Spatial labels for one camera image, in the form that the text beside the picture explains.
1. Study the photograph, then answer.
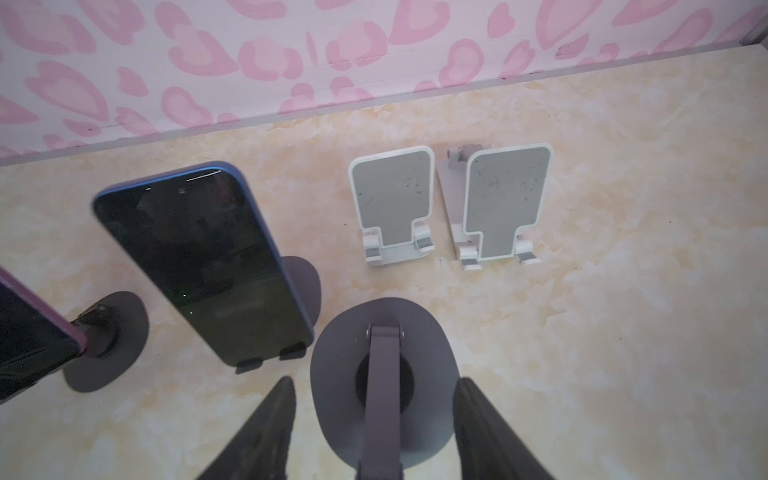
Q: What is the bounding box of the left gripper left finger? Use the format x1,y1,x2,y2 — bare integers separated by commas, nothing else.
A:
198,376,296,480

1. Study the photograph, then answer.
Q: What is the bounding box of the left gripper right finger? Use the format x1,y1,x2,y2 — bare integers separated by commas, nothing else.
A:
453,378,553,480

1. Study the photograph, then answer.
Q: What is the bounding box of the dark round stand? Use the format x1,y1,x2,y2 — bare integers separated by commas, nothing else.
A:
63,291,149,393
310,297,459,479
235,256,322,375

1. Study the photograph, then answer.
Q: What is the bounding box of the white folding stand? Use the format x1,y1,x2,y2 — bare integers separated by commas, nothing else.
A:
348,145,435,266
437,143,554,270

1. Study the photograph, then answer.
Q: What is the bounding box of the blue phone back centre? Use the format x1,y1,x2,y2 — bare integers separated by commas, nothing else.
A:
92,161,314,368

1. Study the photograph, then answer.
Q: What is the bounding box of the purple phone far left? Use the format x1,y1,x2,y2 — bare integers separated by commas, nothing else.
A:
1,270,87,403

